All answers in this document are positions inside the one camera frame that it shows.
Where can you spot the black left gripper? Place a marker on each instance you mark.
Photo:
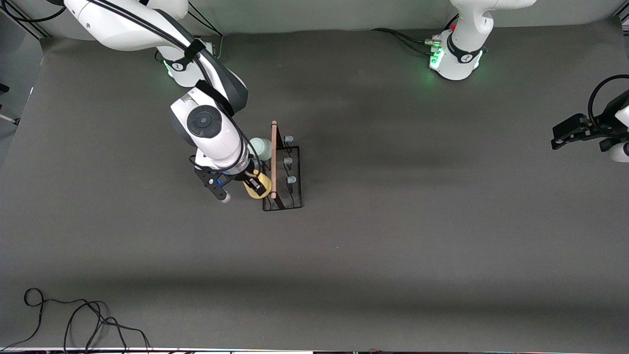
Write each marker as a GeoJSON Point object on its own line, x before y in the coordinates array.
{"type": "Point", "coordinates": [592, 127]}

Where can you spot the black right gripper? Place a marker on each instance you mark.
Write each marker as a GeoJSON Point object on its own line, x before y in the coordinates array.
{"type": "Point", "coordinates": [249, 179]}

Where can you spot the yellow plastic cup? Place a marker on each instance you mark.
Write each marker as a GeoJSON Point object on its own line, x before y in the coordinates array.
{"type": "Point", "coordinates": [266, 182]}

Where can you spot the pale green plastic cup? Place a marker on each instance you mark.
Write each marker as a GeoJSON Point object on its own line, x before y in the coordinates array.
{"type": "Point", "coordinates": [263, 147]}

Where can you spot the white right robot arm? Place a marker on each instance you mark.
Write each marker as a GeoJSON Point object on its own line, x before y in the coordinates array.
{"type": "Point", "coordinates": [123, 29]}

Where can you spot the dark grey table mat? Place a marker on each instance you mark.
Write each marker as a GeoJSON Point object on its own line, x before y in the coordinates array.
{"type": "Point", "coordinates": [393, 196]}

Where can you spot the white rod with black tip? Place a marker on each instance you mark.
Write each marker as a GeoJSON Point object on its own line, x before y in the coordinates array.
{"type": "Point", "coordinates": [7, 119]}

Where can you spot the dark aluminium frame rail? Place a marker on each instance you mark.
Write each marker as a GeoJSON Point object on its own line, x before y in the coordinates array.
{"type": "Point", "coordinates": [29, 27]}

